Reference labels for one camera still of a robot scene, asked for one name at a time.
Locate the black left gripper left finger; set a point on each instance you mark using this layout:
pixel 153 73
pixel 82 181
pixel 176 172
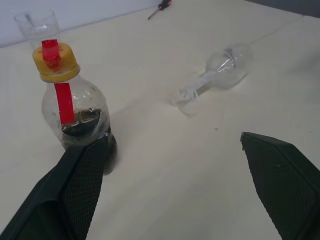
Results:
pixel 75 180

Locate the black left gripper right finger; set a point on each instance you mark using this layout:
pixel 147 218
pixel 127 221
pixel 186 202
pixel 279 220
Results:
pixel 282 180

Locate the clear plastic cola bottle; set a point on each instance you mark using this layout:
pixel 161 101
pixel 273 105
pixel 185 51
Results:
pixel 85 100

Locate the yellow bottle cap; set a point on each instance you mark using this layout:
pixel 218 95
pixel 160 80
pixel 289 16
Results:
pixel 67 58

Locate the clear wine glass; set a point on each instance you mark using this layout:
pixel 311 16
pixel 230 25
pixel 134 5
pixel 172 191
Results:
pixel 225 72

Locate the clear glass tumbler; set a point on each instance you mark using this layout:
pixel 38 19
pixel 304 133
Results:
pixel 37 27

